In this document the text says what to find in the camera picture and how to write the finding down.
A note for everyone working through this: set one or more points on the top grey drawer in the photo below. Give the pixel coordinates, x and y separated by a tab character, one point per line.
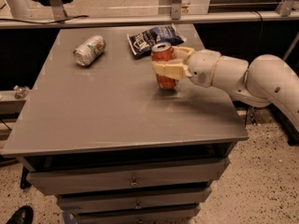
128	176

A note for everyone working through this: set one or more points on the black leather shoe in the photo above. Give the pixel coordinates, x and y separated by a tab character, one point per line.
23	215

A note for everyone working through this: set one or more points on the horizontal metal rail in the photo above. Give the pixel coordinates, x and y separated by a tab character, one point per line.
82	21

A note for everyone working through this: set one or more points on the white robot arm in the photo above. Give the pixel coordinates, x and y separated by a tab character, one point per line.
267	80

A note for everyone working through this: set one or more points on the white green soda can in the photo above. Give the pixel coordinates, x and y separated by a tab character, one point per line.
90	50

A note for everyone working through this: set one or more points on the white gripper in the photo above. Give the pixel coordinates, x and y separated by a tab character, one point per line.
204	66

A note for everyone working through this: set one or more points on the blue chip bag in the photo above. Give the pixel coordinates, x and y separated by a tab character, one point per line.
143	42

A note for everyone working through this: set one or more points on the small clear crumpled object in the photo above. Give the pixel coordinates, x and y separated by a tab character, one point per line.
21	92

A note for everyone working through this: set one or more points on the middle grey drawer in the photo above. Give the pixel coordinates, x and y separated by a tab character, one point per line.
136	200

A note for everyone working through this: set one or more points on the white pipe top left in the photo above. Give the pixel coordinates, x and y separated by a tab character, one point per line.
19	9

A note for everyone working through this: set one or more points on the grey drawer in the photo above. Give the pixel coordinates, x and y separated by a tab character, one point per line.
136	200
141	216
128	176

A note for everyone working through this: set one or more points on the grey drawer cabinet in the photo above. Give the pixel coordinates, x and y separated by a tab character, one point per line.
113	113

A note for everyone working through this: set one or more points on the red coke can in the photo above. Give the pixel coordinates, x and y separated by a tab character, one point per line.
163	52

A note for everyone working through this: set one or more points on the bottom grey drawer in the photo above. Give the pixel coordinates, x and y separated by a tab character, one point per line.
141	216

